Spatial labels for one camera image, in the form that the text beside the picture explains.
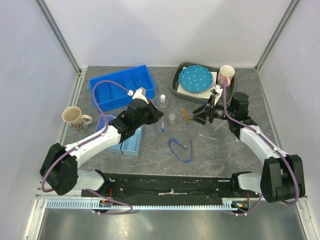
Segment blue dotted plate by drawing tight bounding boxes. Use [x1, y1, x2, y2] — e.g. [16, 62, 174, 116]
[178, 65, 214, 94]

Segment beige floral mug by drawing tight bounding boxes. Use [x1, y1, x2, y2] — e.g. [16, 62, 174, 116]
[62, 106, 93, 132]

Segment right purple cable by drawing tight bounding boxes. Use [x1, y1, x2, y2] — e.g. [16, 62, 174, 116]
[221, 78, 302, 218]

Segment small glass beaker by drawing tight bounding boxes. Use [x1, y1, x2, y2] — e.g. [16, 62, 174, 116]
[168, 112, 177, 123]

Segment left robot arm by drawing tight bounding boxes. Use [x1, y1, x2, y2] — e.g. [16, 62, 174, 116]
[40, 99, 164, 197]

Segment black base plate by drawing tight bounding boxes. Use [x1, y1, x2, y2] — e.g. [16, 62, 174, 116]
[97, 173, 258, 206]

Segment dropper bottle white cap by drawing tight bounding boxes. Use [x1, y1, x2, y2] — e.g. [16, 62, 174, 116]
[155, 94, 170, 110]

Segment light blue box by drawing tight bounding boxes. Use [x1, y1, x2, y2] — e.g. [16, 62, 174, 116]
[106, 143, 123, 154]
[121, 126, 144, 157]

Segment light blue right box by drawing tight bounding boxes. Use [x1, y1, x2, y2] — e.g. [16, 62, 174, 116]
[121, 126, 144, 157]

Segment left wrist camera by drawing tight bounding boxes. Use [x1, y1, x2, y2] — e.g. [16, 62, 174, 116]
[127, 87, 149, 104]

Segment blue cap test tube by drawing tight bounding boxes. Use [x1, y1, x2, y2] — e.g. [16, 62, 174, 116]
[161, 119, 166, 133]

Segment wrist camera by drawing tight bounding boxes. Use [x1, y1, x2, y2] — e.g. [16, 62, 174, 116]
[210, 84, 224, 106]
[127, 87, 149, 104]

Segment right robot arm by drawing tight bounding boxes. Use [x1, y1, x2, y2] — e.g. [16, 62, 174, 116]
[191, 92, 306, 205]

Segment clear safety goggles blue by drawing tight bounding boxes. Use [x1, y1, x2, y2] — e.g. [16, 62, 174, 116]
[167, 138, 194, 164]

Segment light blue cable duct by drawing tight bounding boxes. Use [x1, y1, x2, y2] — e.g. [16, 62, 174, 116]
[46, 199, 243, 211]

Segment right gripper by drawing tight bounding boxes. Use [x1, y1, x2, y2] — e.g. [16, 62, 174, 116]
[189, 94, 235, 126]

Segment pink mug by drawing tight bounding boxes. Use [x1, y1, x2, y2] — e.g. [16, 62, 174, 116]
[217, 65, 235, 87]

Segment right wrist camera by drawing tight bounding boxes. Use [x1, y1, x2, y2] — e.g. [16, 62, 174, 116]
[210, 84, 224, 106]

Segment light blue middle box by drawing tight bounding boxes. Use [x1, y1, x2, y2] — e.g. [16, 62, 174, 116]
[106, 143, 123, 154]

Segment purple small box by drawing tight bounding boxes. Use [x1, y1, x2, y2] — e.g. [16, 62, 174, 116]
[94, 114, 114, 133]

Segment grey oval tray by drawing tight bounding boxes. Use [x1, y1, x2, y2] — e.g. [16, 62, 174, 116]
[171, 61, 220, 104]

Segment clear test tube rack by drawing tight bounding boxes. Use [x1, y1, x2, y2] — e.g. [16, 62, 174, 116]
[210, 118, 228, 131]

